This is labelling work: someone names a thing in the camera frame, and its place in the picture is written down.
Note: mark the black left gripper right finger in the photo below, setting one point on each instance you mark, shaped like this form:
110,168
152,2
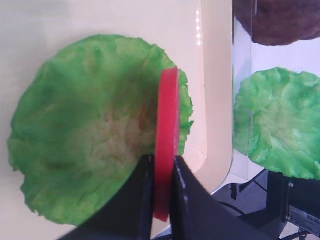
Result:
195,215

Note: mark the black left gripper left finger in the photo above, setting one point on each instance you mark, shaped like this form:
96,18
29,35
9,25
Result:
129,214

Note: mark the red tomato slice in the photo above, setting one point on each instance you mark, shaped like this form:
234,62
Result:
167,140

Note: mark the flat green lettuce leaf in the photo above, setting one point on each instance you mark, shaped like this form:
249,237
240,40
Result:
82,125

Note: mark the upright green lettuce leaf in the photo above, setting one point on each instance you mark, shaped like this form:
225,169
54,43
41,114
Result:
287,122

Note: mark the left brown meat patty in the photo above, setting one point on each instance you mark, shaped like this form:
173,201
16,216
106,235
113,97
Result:
278,22

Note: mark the black stand with label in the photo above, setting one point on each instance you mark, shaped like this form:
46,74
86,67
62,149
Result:
288,200

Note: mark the white rectangular tray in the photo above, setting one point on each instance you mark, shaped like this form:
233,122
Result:
197,36

